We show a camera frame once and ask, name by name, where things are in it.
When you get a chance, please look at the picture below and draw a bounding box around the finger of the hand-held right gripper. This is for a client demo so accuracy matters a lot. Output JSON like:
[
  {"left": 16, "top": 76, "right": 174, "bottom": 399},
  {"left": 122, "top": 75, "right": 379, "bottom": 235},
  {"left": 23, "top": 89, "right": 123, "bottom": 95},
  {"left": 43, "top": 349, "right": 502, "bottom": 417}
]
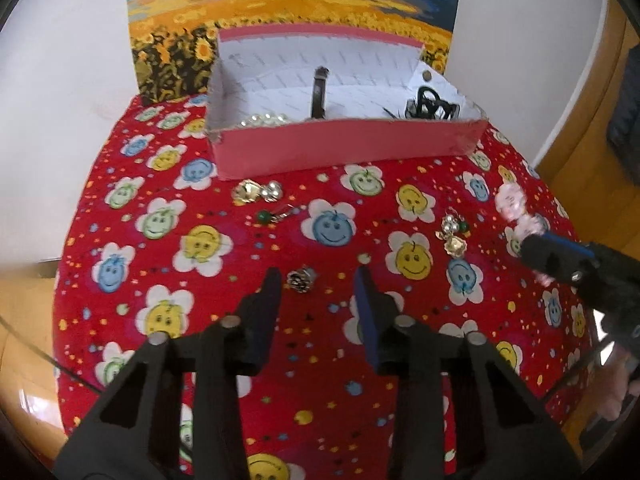
[
  {"left": 520, "top": 236, "right": 581, "bottom": 286},
  {"left": 542, "top": 231, "right": 598, "bottom": 261}
]

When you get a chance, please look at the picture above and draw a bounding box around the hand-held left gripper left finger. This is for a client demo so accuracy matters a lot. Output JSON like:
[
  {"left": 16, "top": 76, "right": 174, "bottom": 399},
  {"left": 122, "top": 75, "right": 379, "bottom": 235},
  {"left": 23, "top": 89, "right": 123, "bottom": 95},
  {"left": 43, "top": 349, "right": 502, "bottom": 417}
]
[{"left": 52, "top": 266, "right": 283, "bottom": 480}]

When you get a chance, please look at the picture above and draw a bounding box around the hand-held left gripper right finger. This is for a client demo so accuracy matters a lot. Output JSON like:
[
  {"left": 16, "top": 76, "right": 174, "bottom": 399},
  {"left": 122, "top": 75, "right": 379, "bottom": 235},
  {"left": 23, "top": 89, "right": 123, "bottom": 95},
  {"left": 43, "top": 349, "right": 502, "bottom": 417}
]
[{"left": 352, "top": 266, "right": 583, "bottom": 480}]

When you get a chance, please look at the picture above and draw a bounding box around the silver rose ring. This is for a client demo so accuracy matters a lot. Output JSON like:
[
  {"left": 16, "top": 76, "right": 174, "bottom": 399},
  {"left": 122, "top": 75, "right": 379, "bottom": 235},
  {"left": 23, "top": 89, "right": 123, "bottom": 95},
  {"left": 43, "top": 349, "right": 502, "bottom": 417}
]
[{"left": 286, "top": 267, "right": 318, "bottom": 292}]

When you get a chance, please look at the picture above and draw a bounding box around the gold flower earring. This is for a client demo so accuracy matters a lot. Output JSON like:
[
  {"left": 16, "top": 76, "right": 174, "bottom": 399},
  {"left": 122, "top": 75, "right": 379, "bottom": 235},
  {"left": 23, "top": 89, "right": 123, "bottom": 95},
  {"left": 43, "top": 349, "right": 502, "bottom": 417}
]
[
  {"left": 435, "top": 232, "right": 468, "bottom": 259},
  {"left": 232, "top": 180, "right": 261, "bottom": 206}
]

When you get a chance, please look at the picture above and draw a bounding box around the pink cardboard box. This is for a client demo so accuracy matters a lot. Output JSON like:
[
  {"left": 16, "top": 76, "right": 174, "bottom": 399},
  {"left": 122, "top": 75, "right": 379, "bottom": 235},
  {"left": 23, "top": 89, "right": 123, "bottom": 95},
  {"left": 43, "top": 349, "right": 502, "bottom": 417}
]
[{"left": 206, "top": 24, "right": 490, "bottom": 181}]

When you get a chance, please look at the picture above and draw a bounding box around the red smiley flower tablecloth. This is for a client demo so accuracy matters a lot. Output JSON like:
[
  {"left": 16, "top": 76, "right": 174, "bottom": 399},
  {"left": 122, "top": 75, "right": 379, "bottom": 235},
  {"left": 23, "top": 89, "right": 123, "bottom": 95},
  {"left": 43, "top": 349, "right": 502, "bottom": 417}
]
[{"left": 52, "top": 92, "right": 601, "bottom": 480}]

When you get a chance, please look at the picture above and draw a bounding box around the wooden door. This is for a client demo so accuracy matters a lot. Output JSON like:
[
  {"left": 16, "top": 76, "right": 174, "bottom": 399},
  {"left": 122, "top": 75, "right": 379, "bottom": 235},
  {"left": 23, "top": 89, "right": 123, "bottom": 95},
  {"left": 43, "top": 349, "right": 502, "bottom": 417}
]
[{"left": 532, "top": 0, "right": 640, "bottom": 311}]

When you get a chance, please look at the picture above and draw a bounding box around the dark cloth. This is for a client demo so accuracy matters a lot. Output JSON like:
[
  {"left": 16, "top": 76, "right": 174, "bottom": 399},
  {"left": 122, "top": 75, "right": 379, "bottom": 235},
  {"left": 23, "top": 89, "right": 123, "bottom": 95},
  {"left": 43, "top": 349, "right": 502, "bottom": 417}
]
[{"left": 606, "top": 45, "right": 640, "bottom": 186}]

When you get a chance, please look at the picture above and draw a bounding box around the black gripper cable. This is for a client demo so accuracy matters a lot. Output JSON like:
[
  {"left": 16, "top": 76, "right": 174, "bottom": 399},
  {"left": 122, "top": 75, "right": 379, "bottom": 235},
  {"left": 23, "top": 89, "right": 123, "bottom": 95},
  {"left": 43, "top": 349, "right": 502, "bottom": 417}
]
[{"left": 542, "top": 335, "right": 617, "bottom": 402}]

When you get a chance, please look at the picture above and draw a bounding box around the black elastic hair tie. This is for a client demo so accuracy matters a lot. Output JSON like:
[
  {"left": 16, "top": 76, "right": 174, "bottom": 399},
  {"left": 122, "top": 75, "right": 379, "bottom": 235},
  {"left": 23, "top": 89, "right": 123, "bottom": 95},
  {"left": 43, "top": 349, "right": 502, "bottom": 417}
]
[{"left": 415, "top": 85, "right": 461, "bottom": 121}]

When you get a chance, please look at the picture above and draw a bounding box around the black lace hair tie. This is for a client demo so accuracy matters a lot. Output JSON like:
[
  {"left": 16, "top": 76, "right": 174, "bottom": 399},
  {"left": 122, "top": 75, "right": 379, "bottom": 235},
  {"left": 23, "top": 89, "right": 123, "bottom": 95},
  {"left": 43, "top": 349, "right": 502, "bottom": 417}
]
[{"left": 384, "top": 100, "right": 418, "bottom": 120}]

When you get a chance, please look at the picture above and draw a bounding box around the pearl bracelet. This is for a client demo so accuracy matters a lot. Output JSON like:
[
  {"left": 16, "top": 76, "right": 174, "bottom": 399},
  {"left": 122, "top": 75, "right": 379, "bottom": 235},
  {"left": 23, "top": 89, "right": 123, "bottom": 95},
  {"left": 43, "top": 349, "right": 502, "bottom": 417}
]
[{"left": 239, "top": 112, "right": 291, "bottom": 129}]

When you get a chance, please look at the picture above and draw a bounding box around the thin black cable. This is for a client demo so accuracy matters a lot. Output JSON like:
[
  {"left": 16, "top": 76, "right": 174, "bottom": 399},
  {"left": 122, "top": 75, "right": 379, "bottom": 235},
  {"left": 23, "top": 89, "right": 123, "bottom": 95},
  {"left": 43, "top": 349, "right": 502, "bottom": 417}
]
[{"left": 0, "top": 317, "right": 101, "bottom": 393}]

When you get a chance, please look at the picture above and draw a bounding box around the black strap bracelet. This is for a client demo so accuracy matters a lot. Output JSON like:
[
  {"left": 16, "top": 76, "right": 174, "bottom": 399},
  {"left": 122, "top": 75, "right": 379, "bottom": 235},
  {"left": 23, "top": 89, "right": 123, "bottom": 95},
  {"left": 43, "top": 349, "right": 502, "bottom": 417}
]
[{"left": 310, "top": 66, "right": 331, "bottom": 121}]

